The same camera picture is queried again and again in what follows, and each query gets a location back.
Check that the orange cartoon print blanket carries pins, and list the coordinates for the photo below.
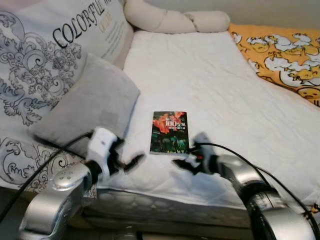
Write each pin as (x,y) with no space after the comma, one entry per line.
(285,55)

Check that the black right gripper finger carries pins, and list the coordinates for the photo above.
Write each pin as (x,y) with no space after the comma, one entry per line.
(184,165)
(194,146)

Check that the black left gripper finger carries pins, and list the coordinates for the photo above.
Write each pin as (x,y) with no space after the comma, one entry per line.
(119,142)
(134,163)

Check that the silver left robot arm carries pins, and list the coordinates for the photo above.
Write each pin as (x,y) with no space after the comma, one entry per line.
(50,200)

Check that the white quilted mattress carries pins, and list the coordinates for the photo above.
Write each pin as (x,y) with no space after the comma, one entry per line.
(225,90)

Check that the beige bolster pillow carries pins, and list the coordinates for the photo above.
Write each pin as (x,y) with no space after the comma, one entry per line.
(165,20)

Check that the grey pillow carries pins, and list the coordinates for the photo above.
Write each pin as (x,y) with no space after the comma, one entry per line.
(90,105)

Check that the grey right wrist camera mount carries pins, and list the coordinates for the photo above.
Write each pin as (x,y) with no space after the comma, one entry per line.
(202,142)

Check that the quilted bed base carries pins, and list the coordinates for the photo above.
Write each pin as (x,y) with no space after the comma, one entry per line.
(165,205)

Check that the dark cover book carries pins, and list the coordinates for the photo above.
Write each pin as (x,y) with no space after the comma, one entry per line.
(170,132)

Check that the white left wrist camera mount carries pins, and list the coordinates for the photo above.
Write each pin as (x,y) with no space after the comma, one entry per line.
(100,147)

